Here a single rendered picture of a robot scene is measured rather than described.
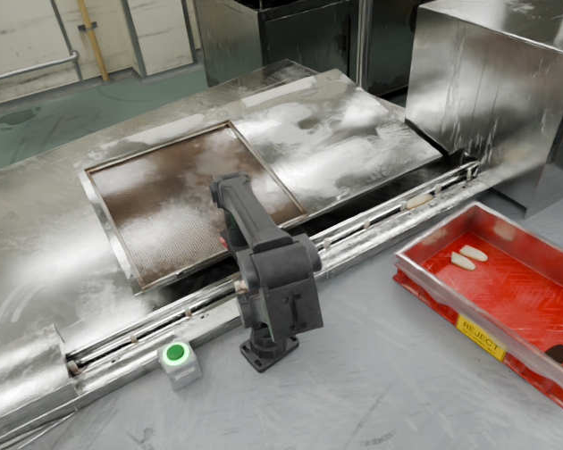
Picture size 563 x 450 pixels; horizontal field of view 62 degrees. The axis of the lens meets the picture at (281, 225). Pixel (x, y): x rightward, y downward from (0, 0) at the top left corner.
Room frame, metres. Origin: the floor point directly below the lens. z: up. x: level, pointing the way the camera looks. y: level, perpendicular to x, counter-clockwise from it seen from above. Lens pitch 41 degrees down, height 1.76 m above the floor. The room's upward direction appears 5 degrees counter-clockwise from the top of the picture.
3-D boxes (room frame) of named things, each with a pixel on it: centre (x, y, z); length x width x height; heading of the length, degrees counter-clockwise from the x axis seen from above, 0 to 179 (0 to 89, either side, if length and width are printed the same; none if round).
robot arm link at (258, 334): (0.66, 0.06, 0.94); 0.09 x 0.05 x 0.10; 15
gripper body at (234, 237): (0.81, 0.10, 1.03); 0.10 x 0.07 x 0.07; 28
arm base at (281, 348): (0.64, 0.05, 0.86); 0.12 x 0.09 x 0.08; 125
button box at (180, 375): (0.59, 0.25, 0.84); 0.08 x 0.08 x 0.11; 28
